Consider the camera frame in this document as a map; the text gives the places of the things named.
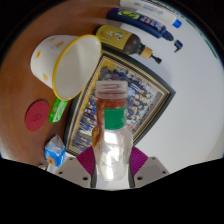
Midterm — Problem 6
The framed group picture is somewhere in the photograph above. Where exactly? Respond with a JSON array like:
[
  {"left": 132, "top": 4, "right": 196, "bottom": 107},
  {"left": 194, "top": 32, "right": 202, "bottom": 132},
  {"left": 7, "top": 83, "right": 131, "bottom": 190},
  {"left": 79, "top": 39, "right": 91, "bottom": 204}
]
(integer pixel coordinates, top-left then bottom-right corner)
[{"left": 63, "top": 44, "right": 177, "bottom": 158}]

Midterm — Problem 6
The white mug with yellow rim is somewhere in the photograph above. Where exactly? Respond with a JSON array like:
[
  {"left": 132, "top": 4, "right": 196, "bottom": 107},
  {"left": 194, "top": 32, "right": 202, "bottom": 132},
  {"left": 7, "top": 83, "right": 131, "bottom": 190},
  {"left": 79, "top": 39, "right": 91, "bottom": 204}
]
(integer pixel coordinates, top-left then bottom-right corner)
[{"left": 29, "top": 34, "right": 103, "bottom": 102}]

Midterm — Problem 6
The flat round red coaster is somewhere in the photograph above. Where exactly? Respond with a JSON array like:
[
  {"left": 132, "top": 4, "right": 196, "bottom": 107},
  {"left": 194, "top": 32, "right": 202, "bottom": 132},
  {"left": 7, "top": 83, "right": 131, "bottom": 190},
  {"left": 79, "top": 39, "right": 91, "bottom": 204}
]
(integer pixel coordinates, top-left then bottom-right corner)
[{"left": 24, "top": 100, "right": 51, "bottom": 132}]

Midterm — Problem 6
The clear bottle with green label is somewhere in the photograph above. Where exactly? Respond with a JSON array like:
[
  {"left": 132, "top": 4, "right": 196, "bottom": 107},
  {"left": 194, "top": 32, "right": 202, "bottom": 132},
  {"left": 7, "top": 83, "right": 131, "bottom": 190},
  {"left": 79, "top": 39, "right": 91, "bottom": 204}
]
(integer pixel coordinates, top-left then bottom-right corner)
[{"left": 91, "top": 79, "right": 134, "bottom": 183}]

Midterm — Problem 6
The white bottle with blue cap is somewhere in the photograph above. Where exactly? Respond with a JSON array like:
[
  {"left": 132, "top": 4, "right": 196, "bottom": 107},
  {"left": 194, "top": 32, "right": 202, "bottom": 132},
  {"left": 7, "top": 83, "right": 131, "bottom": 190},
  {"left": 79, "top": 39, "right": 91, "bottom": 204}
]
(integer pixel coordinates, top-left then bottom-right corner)
[{"left": 119, "top": 0, "right": 183, "bottom": 29}]

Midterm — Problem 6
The dark pump bottle yellow label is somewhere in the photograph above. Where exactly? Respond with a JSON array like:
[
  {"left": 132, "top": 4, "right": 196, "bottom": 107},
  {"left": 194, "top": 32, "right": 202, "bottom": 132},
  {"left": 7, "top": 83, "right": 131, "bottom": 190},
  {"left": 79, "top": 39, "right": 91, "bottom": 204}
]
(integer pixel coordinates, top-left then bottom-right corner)
[{"left": 92, "top": 24, "right": 163, "bottom": 65}]

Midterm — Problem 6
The blue tissue pack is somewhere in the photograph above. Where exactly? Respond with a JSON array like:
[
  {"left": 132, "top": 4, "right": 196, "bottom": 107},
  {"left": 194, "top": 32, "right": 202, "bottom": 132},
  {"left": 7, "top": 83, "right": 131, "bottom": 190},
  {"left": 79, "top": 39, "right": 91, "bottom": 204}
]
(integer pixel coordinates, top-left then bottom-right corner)
[{"left": 42, "top": 133, "right": 67, "bottom": 172}]

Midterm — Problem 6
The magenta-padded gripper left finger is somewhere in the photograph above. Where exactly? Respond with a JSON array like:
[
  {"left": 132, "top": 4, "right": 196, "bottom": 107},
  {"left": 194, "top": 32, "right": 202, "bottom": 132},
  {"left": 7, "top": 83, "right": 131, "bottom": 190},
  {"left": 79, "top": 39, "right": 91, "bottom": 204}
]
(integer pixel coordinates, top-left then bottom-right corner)
[{"left": 54, "top": 145, "right": 98, "bottom": 189}]

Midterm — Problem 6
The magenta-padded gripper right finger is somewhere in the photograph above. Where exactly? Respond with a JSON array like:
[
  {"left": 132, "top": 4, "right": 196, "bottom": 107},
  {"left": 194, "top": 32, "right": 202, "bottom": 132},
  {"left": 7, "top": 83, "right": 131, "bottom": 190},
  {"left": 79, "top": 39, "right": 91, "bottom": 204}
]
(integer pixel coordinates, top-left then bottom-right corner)
[{"left": 128, "top": 145, "right": 171, "bottom": 189}]

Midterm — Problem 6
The blue pump bottle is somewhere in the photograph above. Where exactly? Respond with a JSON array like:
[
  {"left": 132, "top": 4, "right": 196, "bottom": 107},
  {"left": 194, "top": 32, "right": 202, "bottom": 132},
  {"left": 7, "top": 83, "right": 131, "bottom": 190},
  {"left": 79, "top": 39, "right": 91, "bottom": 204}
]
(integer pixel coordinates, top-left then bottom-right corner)
[{"left": 106, "top": 7, "right": 184, "bottom": 54}]

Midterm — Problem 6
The green packet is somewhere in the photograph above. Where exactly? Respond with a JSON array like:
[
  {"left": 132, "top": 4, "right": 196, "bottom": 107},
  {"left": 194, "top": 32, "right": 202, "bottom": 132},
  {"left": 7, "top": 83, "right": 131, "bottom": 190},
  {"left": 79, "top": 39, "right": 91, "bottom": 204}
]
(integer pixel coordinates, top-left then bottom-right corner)
[{"left": 48, "top": 97, "right": 69, "bottom": 124}]

